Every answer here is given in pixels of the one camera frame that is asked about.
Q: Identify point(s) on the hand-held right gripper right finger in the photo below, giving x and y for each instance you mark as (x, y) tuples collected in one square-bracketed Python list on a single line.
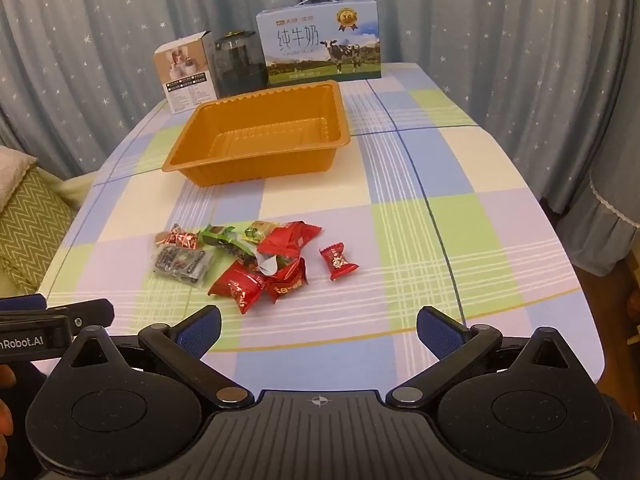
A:
[(437, 332)]

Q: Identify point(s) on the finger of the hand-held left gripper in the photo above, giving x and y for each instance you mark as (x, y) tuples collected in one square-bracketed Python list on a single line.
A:
[(90, 312), (25, 302)]

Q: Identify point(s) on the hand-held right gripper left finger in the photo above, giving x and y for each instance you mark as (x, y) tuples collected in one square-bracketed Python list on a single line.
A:
[(200, 332)]

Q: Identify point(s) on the red pillow snack packet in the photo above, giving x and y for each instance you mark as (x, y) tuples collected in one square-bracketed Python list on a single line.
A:
[(287, 285), (237, 290)]

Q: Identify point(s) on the grey black snack packet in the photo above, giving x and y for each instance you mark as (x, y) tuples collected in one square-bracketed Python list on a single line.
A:
[(180, 262)]

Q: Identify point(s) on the red gold twisted candy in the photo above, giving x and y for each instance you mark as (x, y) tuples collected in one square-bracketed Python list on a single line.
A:
[(182, 237)]

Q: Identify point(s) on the long green snack packet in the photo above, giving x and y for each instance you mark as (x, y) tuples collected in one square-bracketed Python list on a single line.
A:
[(220, 237)]

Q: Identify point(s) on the small yellow green packet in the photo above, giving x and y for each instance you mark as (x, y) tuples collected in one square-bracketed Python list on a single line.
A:
[(257, 231)]

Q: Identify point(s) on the small red white candy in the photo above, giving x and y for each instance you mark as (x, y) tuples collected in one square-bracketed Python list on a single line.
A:
[(337, 260)]

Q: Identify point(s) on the orange plastic tray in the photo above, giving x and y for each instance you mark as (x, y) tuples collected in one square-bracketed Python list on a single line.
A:
[(260, 130)]

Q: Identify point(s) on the person's left hand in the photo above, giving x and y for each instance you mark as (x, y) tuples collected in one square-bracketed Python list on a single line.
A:
[(5, 377)]

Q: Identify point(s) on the green zigzag pillow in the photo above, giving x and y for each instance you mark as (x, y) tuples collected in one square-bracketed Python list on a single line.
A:
[(30, 230)]

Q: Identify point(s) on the light green sofa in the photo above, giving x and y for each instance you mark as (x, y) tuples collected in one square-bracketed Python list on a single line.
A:
[(75, 192)]

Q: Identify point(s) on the beige pillow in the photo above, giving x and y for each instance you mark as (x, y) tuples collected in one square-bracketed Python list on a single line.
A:
[(12, 170)]

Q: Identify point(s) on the checked pastel tablecloth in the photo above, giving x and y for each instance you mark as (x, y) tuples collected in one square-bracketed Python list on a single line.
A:
[(450, 185)]

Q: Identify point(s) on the blue lace-trimmed cover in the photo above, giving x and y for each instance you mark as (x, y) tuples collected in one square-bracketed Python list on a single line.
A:
[(610, 230)]

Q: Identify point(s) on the small white product box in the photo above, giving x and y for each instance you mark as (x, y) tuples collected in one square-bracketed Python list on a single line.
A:
[(185, 80)]

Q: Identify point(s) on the dark green glass jar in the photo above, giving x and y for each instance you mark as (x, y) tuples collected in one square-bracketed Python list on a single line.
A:
[(240, 65)]

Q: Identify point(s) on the blue star curtain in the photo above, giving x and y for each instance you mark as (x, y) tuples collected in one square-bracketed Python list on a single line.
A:
[(125, 35), (475, 35)]

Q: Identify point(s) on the blue milk carton box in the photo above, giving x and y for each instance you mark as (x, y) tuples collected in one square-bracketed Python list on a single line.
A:
[(320, 35)]

